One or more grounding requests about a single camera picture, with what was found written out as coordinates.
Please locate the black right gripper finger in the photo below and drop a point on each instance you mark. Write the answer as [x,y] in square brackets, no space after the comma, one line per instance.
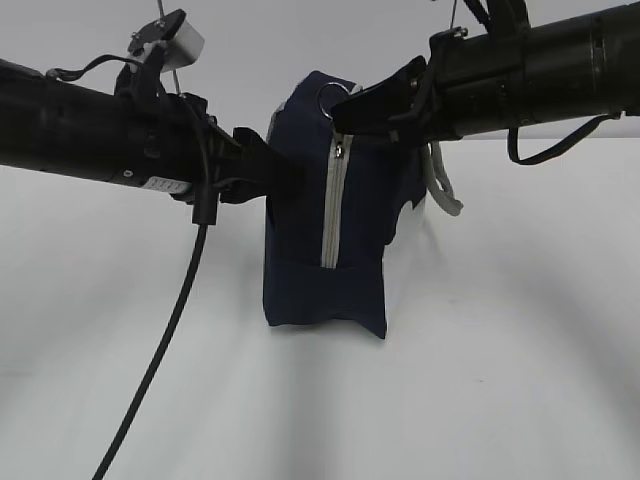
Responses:
[370,110]

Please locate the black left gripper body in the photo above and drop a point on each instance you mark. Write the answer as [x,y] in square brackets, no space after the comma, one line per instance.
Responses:
[201,161]

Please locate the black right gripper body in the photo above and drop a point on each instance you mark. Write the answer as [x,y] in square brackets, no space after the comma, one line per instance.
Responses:
[469,86]

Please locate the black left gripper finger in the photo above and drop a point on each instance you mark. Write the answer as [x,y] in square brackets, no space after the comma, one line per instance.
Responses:
[251,168]

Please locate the navy blue lunch bag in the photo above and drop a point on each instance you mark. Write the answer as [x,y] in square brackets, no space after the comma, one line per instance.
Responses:
[324,248]

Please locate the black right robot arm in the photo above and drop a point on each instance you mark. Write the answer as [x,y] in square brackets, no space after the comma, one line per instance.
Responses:
[578,67]

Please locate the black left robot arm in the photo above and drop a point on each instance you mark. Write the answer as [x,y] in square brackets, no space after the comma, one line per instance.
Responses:
[141,136]

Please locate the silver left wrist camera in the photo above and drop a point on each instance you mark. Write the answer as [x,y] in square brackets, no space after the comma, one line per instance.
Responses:
[182,42]

